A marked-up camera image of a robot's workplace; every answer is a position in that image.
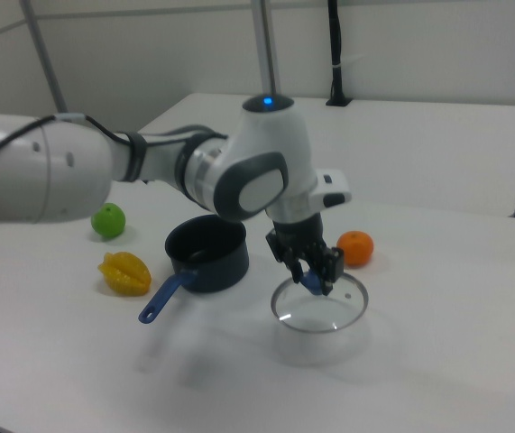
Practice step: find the green apple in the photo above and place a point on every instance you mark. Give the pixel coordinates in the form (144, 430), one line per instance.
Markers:
(108, 221)

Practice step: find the black camera pole with base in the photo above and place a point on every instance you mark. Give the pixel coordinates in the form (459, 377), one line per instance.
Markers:
(337, 54)

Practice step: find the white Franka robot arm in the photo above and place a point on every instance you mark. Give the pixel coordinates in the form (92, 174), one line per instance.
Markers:
(266, 149)

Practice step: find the orange mandarin fruit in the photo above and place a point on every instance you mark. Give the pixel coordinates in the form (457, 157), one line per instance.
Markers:
(355, 249)

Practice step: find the slanted grey partition frame post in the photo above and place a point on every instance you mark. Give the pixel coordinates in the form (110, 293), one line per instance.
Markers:
(43, 49)

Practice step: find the yellow starfruit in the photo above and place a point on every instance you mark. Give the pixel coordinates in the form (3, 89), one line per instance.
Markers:
(124, 275)

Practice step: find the glass lid with blue knob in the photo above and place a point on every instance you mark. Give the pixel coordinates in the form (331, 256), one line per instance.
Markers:
(329, 312)

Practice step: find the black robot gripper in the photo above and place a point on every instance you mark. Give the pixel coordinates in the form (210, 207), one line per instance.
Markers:
(297, 239)

